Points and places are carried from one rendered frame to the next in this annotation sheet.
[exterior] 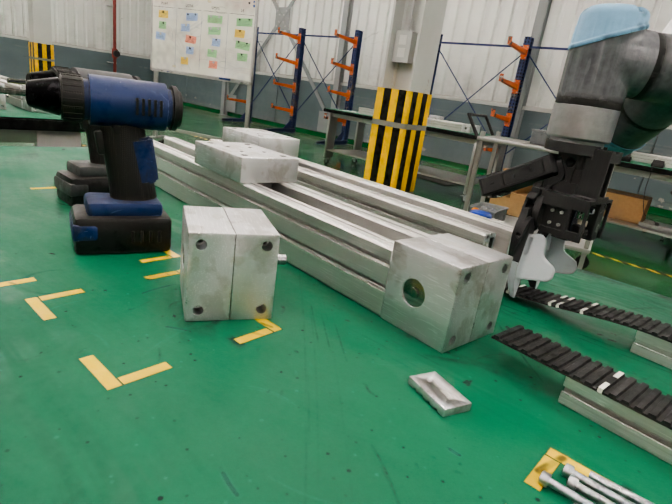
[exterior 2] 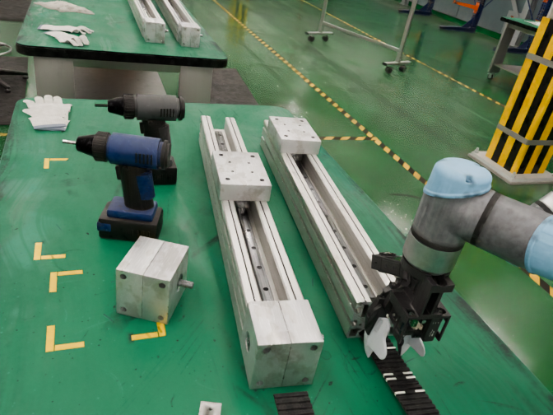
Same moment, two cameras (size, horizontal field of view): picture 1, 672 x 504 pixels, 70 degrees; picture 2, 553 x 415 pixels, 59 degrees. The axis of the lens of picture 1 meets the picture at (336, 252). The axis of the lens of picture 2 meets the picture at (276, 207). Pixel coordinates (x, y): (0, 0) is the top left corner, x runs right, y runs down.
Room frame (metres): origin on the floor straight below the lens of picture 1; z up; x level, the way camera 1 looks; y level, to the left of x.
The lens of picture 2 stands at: (0.00, -0.33, 1.39)
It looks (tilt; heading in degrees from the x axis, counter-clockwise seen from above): 30 degrees down; 26
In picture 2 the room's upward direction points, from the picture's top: 10 degrees clockwise
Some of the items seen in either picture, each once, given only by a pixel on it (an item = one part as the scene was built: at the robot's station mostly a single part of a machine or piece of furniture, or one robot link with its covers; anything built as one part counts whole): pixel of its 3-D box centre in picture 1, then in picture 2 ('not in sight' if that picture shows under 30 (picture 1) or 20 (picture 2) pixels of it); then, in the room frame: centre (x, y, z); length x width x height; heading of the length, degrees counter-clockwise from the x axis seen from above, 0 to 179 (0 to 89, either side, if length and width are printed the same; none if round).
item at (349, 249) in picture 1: (242, 196); (236, 198); (0.84, 0.18, 0.82); 0.80 x 0.10 x 0.09; 44
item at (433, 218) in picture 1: (324, 193); (313, 200); (0.97, 0.04, 0.82); 0.80 x 0.10 x 0.09; 44
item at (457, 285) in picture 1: (451, 286); (286, 342); (0.52, -0.14, 0.83); 0.12 x 0.09 x 0.10; 134
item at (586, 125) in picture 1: (582, 126); (433, 249); (0.63, -0.28, 1.02); 0.08 x 0.08 x 0.05
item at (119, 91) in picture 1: (97, 165); (117, 184); (0.61, 0.32, 0.89); 0.20 x 0.08 x 0.22; 122
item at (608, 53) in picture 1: (603, 59); (453, 203); (0.63, -0.28, 1.10); 0.09 x 0.08 x 0.11; 84
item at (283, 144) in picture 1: (259, 147); (292, 139); (1.15, 0.21, 0.87); 0.16 x 0.11 x 0.07; 44
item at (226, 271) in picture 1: (237, 260); (160, 280); (0.50, 0.11, 0.83); 0.11 x 0.10 x 0.10; 112
